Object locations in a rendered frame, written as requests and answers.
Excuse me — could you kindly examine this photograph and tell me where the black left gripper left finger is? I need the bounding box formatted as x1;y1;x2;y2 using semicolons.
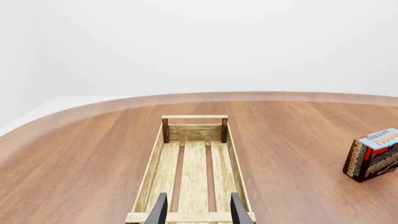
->
144;192;169;224

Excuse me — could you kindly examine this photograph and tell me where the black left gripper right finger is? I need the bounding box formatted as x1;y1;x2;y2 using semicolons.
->
230;192;255;224

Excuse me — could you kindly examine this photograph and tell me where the wooden slat tray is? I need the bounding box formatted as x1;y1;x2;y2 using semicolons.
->
124;114;257;224

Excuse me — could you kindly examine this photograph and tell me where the chocolate pudding box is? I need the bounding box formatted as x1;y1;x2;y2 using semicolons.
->
342;127;398;183

